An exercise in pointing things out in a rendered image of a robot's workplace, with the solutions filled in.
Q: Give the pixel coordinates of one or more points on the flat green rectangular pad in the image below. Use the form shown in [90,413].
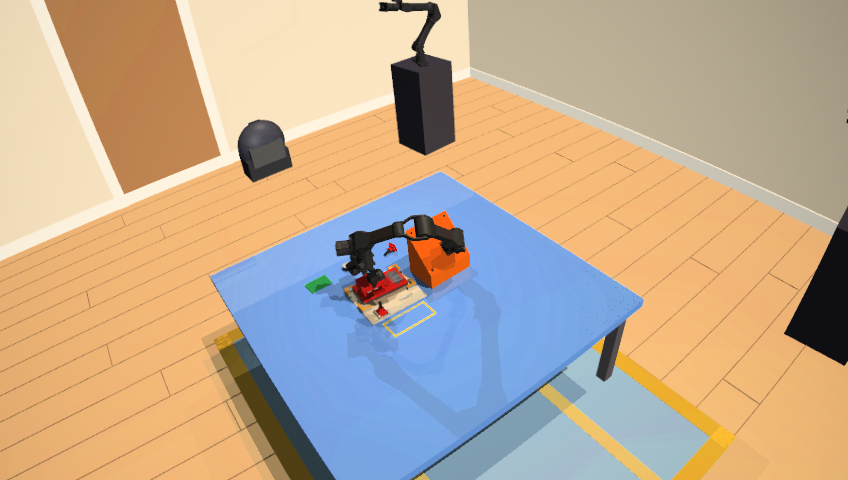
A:
[318,283]

